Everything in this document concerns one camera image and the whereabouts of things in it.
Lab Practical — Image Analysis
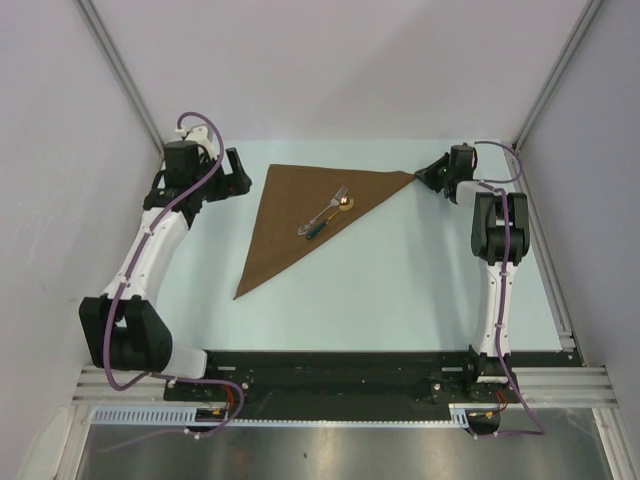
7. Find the brown cloth napkin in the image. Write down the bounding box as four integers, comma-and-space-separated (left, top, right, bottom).
232, 163, 417, 301

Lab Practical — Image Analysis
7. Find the gold spoon with dark handle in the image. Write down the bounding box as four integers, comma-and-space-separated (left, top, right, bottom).
306, 197, 355, 240

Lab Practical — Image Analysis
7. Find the silver fork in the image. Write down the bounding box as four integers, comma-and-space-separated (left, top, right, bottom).
297, 185, 348, 236

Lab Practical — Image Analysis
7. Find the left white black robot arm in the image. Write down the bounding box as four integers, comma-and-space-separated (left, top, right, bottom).
79, 139, 252, 400

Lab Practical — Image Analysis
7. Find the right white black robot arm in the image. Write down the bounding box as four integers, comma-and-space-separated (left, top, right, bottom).
415, 143, 530, 401

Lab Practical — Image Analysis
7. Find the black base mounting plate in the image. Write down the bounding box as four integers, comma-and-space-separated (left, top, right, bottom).
163, 351, 583, 419

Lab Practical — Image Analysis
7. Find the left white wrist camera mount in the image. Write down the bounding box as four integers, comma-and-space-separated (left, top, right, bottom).
175, 124, 220, 158

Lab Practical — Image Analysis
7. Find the left aluminium corner post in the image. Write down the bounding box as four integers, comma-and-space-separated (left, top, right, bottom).
73, 0, 163, 155

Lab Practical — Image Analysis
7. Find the aluminium corner post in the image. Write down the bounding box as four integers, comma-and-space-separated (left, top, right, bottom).
73, 0, 163, 155
511, 0, 606, 150

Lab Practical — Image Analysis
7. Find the right aluminium corner post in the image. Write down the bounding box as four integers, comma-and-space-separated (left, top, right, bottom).
511, 0, 606, 150

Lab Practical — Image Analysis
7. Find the right side aluminium rail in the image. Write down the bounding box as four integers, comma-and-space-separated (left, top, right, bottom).
505, 145, 579, 352

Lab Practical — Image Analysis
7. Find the aluminium rail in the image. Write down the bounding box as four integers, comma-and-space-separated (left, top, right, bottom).
72, 366, 618, 408
505, 145, 579, 352

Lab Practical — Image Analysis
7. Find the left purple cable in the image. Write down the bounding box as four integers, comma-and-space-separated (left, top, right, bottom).
97, 111, 246, 454

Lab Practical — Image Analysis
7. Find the aluminium front rail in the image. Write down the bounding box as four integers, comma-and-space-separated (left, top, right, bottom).
72, 366, 618, 408

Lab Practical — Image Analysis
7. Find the white slotted cable duct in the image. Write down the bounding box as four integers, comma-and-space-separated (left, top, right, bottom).
92, 403, 474, 430

